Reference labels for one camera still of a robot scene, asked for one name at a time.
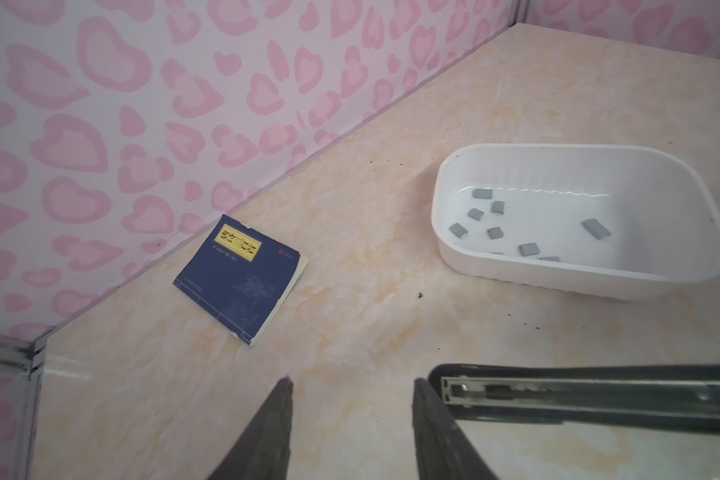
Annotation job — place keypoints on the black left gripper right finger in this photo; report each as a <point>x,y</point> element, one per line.
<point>442,449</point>

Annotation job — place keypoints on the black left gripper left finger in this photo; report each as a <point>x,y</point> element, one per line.
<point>262,450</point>

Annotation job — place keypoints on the blue book yellow label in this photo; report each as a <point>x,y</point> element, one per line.
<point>241,277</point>

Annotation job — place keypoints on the white plastic tray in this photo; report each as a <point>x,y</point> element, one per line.
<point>664,223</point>

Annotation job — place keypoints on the aluminium frame corner post left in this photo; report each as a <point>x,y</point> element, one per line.
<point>21,370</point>

